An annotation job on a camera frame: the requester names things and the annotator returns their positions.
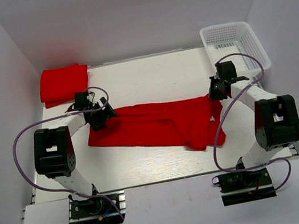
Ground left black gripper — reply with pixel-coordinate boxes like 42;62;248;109
85;95;120;132

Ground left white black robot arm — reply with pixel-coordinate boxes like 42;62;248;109
34;91;118;214

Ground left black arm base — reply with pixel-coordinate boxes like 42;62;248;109
68;190;126;224

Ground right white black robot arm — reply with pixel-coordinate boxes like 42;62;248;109
209;57;299;187

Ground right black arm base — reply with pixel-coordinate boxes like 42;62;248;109
211;167;276;207

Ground folded red t shirt stack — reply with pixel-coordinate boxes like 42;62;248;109
40;64;88;109

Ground white plastic basket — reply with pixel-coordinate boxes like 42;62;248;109
200;21;272;78

